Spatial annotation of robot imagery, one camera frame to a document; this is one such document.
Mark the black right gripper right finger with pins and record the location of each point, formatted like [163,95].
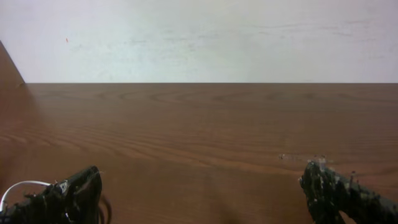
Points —
[329,193]

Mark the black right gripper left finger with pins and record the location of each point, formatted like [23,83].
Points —
[73,200]

